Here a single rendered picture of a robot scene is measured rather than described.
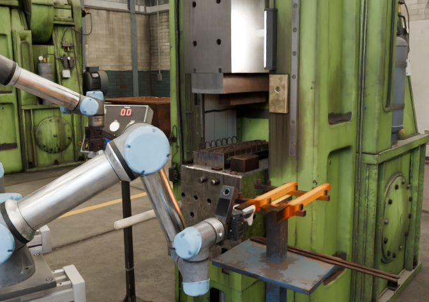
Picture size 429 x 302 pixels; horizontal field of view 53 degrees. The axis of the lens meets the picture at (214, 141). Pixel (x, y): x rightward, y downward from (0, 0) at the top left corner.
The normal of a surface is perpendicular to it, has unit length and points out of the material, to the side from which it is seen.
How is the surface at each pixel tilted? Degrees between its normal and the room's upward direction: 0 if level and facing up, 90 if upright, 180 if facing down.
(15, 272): 72
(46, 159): 90
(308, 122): 90
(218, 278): 90
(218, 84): 90
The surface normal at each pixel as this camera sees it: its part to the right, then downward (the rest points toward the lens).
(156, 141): 0.40, 0.08
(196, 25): -0.65, 0.12
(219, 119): 0.76, 0.09
